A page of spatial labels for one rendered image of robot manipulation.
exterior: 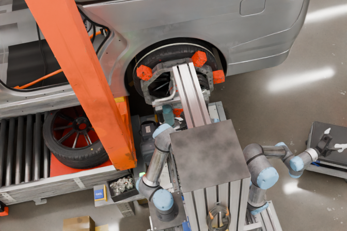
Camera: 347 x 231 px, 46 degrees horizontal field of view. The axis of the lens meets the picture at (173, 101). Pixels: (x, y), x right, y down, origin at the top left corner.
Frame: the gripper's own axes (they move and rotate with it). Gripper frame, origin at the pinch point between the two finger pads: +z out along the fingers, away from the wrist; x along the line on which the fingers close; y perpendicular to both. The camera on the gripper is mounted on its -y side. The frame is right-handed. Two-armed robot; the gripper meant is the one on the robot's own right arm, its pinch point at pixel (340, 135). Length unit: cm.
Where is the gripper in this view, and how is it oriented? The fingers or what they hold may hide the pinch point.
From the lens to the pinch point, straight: 259.1
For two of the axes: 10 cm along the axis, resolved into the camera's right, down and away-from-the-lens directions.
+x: 5.1, 6.1, -6.1
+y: 0.8, 6.7, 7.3
